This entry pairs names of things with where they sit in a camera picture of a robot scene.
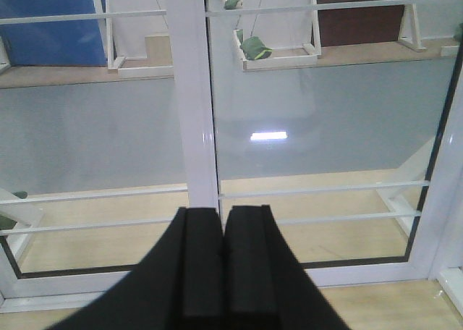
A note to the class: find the white outer door frame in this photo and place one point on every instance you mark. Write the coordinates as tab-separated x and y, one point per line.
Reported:
446	198

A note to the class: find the green sandbag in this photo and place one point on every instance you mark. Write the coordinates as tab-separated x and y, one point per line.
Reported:
232	4
254	49

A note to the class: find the blue board panel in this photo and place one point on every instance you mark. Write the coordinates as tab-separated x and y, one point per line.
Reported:
59	43

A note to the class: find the brown wooden panel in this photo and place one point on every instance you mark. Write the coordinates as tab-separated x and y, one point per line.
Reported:
342	27

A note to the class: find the white fixed glass panel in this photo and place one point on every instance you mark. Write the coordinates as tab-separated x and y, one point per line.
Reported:
92	170

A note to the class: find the white wooden frame right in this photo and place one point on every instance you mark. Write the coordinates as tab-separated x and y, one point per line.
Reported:
436	20

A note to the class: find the white wooden base frame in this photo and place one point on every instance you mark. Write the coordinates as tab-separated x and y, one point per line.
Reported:
289	27

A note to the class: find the white wooden support frame left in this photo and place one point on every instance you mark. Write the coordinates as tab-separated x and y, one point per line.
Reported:
137	45

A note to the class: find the white sliding transparent door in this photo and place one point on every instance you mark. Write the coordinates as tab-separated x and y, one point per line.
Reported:
187	24

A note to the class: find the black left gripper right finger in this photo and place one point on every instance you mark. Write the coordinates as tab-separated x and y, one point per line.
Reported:
266	286

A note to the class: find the green sandbag far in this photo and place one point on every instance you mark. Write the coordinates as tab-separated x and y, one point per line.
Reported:
232	4

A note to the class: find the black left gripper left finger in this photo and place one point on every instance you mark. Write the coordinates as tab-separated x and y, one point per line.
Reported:
177	285

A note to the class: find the green sandbag near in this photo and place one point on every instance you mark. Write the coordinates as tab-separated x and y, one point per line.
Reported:
254	49

